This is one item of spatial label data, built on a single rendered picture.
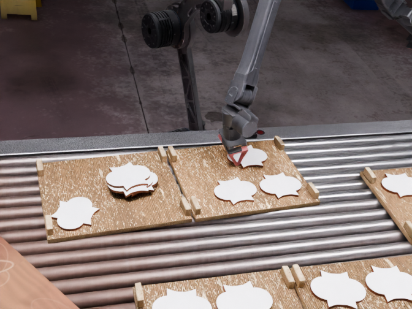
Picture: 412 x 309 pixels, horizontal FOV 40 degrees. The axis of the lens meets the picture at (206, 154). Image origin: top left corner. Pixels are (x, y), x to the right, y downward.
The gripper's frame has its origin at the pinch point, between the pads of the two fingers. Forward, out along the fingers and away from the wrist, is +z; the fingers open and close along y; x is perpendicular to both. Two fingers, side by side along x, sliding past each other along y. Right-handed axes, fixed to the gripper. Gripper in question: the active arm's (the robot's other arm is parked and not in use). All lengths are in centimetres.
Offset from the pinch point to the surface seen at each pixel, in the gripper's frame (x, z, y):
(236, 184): -4.0, -0.6, 13.8
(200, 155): -10.4, -0.6, -4.5
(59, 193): -57, -10, 7
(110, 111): -27, 94, -186
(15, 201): -70, -11, 6
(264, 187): 4.2, 1.0, 17.0
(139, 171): -32.4, -9.8, 6.6
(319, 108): 120, 123, -169
